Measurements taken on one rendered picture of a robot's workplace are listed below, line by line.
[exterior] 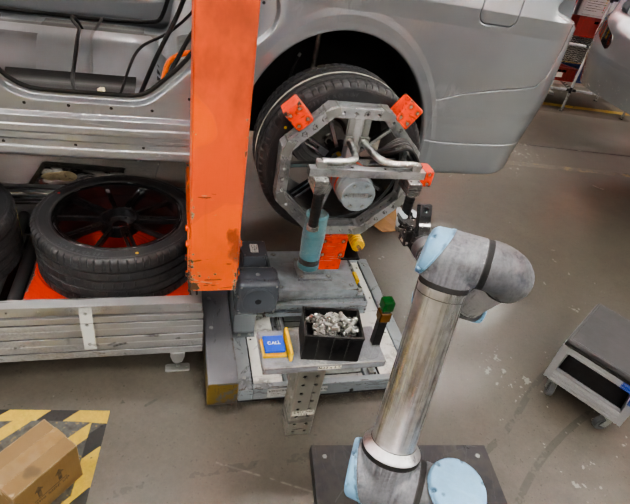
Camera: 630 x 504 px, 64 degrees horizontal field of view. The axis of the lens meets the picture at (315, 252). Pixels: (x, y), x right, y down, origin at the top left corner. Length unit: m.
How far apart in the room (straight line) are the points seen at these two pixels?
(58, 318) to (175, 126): 0.82
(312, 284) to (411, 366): 1.22
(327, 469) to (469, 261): 0.85
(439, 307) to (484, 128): 1.38
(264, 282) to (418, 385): 1.00
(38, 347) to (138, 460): 0.56
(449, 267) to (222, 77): 0.77
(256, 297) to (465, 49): 1.29
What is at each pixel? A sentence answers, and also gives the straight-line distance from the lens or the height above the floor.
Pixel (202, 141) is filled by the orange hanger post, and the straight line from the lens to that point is 1.50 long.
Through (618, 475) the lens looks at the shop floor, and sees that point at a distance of 2.57.
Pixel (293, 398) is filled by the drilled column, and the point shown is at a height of 0.23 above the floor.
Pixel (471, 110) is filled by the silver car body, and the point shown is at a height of 1.05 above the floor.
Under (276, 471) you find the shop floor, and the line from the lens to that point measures 2.01.
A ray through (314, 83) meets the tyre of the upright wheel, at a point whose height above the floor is 1.14.
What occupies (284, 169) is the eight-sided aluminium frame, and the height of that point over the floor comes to 0.87.
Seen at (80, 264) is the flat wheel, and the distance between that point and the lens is 2.03.
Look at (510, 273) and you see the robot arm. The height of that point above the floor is 1.14.
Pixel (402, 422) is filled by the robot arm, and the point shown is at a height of 0.75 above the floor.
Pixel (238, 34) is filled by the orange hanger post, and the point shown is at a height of 1.39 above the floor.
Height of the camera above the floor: 1.74
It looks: 36 degrees down
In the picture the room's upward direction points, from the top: 11 degrees clockwise
